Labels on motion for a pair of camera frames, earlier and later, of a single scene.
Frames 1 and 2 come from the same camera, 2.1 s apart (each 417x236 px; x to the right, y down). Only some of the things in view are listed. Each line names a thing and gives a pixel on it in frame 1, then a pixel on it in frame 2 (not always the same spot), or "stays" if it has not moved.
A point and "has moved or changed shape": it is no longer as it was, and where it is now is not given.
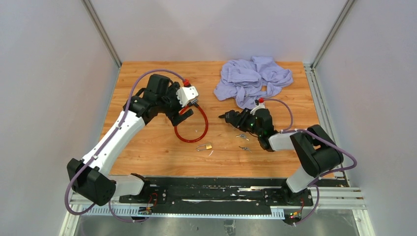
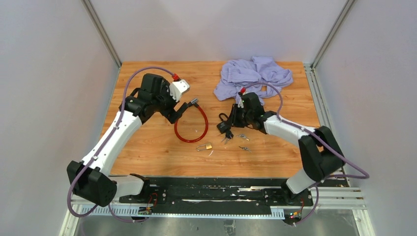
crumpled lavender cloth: (245, 81) stays
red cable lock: (190, 104) stays
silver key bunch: (243, 136) stays
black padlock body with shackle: (231, 116) has moved or changed shape
